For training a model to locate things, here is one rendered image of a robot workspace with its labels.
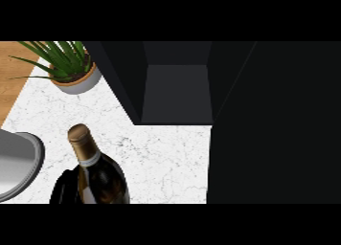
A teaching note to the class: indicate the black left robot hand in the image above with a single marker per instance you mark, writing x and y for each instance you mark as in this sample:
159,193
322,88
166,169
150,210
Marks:
66,189

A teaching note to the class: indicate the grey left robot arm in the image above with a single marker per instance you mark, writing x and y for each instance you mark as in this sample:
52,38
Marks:
9,162

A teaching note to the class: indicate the dark wine bottle gold foil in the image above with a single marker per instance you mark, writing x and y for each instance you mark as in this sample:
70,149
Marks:
104,178

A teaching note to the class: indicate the dark grey open cabinet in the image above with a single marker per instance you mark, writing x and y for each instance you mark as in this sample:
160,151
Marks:
178,92

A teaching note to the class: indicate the green plant in white pot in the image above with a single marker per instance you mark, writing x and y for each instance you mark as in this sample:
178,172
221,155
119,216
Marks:
76,75

